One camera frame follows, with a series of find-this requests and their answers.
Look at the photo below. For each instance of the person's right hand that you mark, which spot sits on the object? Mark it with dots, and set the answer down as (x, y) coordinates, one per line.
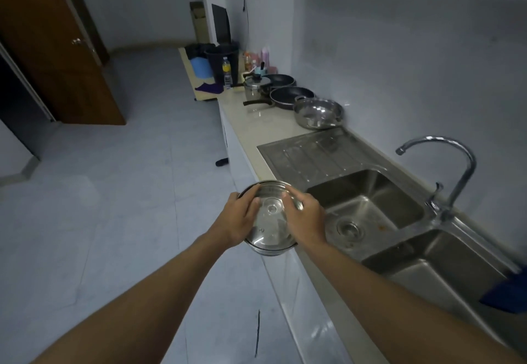
(309, 223)

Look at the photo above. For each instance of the person's left hand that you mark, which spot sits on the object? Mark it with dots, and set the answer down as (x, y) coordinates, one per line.
(232, 221)

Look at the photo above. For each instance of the small steel pot black base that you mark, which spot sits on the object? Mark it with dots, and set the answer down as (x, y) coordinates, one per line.
(269, 227)

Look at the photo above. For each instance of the wide steel two-handled pan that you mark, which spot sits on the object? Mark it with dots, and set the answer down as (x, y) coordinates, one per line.
(317, 116)

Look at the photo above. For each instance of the black frying pan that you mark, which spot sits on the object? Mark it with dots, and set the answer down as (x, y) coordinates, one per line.
(282, 80)
(292, 96)

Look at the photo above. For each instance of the person's left forearm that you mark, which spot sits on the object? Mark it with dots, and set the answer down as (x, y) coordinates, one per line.
(123, 314)

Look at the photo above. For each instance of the person's right forearm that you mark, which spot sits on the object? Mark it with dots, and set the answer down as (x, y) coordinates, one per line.
(411, 318)

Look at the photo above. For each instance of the small black floor object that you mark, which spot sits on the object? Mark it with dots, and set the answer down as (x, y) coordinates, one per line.
(222, 162)

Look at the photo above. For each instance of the white base cabinet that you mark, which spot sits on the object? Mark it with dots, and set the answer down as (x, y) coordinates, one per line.
(239, 157)

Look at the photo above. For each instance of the stainless steel double sink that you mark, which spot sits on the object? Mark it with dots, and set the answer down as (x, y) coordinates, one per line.
(313, 153)

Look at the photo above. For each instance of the light wooden side table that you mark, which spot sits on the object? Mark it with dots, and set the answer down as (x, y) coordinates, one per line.
(201, 96)

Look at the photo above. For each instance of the purple cloth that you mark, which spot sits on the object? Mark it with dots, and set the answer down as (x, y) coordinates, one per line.
(212, 87)

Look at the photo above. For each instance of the clear water bottle yellow label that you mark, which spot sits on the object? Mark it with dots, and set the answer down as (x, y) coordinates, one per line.
(227, 75)

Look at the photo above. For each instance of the black plastic bin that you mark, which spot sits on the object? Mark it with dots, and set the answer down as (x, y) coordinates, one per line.
(216, 67)

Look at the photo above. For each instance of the blue bag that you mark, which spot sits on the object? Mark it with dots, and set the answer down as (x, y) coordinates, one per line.
(201, 69)

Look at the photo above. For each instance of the pink cup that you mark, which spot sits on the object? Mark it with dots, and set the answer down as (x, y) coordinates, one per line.
(271, 70)

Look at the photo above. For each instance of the orange label bottle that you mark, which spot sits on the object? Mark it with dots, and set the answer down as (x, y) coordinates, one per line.
(247, 63)

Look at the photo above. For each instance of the chrome gooseneck faucet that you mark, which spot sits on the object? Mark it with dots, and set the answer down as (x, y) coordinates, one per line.
(465, 178)

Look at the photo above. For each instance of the pink bottle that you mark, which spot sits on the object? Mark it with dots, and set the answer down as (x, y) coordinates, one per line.
(266, 56)

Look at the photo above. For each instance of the black board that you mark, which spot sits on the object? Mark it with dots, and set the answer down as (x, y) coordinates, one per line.
(221, 23)

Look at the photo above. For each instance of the cardboard box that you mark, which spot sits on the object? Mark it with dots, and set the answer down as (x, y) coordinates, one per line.
(199, 21)

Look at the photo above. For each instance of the blue hanging towel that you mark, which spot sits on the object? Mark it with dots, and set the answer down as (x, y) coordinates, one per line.
(506, 295)

